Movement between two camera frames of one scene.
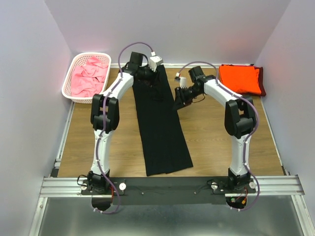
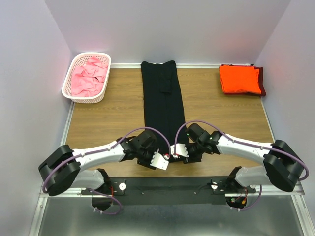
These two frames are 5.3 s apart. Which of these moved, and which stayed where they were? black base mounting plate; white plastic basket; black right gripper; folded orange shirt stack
Moved: black right gripper
Stayed: black base mounting plate; folded orange shirt stack; white plastic basket
